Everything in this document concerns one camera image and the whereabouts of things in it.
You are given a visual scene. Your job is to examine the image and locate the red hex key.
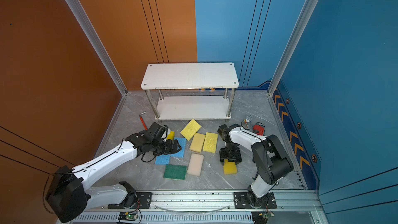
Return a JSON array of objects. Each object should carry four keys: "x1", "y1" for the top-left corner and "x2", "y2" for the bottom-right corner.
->
[{"x1": 139, "y1": 112, "x2": 148, "y2": 130}]

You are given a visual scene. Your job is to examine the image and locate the circuit board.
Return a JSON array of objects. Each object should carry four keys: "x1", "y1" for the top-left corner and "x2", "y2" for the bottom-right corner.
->
[
  {"x1": 118, "y1": 212, "x2": 139, "y2": 224},
  {"x1": 251, "y1": 211, "x2": 275, "y2": 224}
]

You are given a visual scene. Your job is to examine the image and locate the cream yellow sponge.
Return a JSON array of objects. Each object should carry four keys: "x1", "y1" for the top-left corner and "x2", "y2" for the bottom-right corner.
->
[{"x1": 189, "y1": 133, "x2": 206, "y2": 153}]

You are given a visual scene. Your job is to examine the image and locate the right circuit board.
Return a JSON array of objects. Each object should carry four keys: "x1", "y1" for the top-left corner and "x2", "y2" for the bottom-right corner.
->
[{"x1": 251, "y1": 211, "x2": 275, "y2": 224}]

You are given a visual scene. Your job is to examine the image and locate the yellow porous sponge tilted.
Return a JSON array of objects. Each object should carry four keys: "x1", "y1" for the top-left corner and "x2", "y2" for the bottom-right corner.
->
[{"x1": 180, "y1": 119, "x2": 202, "y2": 141}]

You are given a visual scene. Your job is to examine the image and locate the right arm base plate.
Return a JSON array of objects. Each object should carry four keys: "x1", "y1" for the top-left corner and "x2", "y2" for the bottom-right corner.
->
[{"x1": 233, "y1": 191, "x2": 277, "y2": 209}]

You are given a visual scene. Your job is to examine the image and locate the red pipe wrench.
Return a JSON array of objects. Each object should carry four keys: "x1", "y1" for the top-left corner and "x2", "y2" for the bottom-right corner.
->
[{"x1": 252, "y1": 122, "x2": 265, "y2": 136}]

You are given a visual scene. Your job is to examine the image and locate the blue sponge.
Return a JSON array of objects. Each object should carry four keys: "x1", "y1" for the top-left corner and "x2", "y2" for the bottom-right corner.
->
[
  {"x1": 155, "y1": 155, "x2": 171, "y2": 165},
  {"x1": 171, "y1": 138, "x2": 187, "y2": 158}
]

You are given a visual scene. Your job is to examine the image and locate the left blue sponge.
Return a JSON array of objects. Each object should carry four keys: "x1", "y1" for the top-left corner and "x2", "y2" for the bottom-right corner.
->
[{"x1": 155, "y1": 155, "x2": 171, "y2": 165}]

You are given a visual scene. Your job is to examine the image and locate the long yellow foam sponge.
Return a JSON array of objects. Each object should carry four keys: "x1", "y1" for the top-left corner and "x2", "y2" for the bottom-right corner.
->
[{"x1": 223, "y1": 159, "x2": 237, "y2": 175}]

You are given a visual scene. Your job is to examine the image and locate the right blue sponge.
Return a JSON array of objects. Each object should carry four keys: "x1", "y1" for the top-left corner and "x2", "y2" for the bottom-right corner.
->
[{"x1": 171, "y1": 138, "x2": 187, "y2": 158}]

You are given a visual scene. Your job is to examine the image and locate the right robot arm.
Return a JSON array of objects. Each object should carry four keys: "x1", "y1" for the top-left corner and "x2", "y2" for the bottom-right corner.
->
[{"x1": 218, "y1": 124, "x2": 294, "y2": 209}]

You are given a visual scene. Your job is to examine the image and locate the yellow porous sponge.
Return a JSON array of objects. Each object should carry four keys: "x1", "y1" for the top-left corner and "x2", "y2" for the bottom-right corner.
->
[
  {"x1": 180, "y1": 119, "x2": 202, "y2": 141},
  {"x1": 203, "y1": 132, "x2": 218, "y2": 153}
]

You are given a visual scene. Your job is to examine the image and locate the white two-tier shelf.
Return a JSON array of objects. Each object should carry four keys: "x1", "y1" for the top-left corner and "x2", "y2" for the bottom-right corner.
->
[{"x1": 141, "y1": 62, "x2": 239, "y2": 121}]

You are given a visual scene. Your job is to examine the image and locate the green scouring pad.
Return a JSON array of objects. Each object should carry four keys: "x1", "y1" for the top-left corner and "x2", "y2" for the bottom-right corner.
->
[{"x1": 163, "y1": 164, "x2": 187, "y2": 180}]

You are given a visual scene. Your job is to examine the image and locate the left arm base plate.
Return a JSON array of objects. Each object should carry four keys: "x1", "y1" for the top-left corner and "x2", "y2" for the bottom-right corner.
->
[{"x1": 107, "y1": 192, "x2": 152, "y2": 210}]

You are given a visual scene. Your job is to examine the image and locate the round metal foot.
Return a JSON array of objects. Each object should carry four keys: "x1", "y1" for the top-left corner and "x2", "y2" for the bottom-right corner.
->
[{"x1": 241, "y1": 115, "x2": 253, "y2": 130}]

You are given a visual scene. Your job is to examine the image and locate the small thick yellow sponge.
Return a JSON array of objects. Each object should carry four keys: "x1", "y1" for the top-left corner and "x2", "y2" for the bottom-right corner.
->
[{"x1": 166, "y1": 131, "x2": 175, "y2": 141}]

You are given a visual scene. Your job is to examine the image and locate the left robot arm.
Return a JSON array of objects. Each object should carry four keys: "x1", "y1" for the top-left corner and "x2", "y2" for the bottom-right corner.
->
[{"x1": 45, "y1": 122, "x2": 182, "y2": 223}]

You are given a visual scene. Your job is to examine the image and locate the pale pink sponge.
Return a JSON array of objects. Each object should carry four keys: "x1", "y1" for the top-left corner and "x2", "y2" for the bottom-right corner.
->
[{"x1": 187, "y1": 153, "x2": 204, "y2": 176}]

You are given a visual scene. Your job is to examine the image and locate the left circuit board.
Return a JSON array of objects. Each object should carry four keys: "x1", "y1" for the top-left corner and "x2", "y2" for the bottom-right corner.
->
[{"x1": 118, "y1": 212, "x2": 139, "y2": 224}]

